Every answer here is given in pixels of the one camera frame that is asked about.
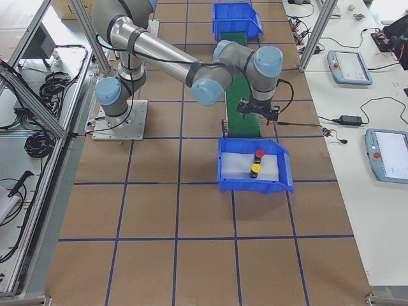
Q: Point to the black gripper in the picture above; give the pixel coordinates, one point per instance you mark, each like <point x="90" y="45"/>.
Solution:
<point x="259" y="106"/>

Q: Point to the red push button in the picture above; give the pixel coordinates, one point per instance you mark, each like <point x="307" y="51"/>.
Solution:
<point x="258" y="156"/>

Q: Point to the yellow push button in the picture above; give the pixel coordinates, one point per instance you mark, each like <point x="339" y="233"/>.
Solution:
<point x="255" y="169"/>

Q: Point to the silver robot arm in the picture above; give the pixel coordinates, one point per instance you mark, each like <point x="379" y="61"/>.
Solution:
<point x="124" y="26"/>

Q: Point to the green conveyor belt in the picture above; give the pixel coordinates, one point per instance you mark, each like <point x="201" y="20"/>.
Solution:
<point x="240" y="121"/>

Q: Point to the white foam pad right bin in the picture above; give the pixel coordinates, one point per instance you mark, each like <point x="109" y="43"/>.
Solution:
<point x="238" y="166"/>

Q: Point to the blue bin right side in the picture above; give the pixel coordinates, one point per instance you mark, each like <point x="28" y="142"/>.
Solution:
<point x="249" y="146"/>

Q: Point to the blue bin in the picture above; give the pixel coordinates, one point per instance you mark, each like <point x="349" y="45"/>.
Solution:
<point x="249" y="146"/>
<point x="235" y="17"/>

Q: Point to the black power adapter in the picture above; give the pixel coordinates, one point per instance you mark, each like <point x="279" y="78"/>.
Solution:
<point x="350" y="120"/>

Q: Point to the blue bin left side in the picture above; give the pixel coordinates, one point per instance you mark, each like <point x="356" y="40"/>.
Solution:
<point x="235" y="17"/>

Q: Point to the teach pendant near left bin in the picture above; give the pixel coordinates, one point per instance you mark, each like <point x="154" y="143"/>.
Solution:
<point x="348" y="68"/>

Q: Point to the teach pendant bin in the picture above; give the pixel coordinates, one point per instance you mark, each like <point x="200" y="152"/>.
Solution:
<point x="387" y="153"/>
<point x="348" y="68"/>

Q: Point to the teach pendant near right bin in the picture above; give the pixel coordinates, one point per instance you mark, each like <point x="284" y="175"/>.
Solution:
<point x="387" y="153"/>

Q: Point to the black control box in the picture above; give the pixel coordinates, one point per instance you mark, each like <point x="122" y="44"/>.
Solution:
<point x="41" y="46"/>

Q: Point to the aluminium frame post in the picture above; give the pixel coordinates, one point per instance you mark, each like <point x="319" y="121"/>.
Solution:
<point x="317" y="32"/>

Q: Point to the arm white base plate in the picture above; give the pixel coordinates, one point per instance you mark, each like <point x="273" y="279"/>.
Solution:
<point x="153" y="27"/>
<point x="129" y="126"/>

